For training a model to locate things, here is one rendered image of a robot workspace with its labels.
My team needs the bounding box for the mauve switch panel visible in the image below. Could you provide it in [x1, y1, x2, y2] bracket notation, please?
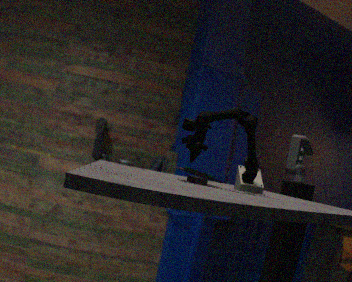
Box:
[175, 166, 223, 185]

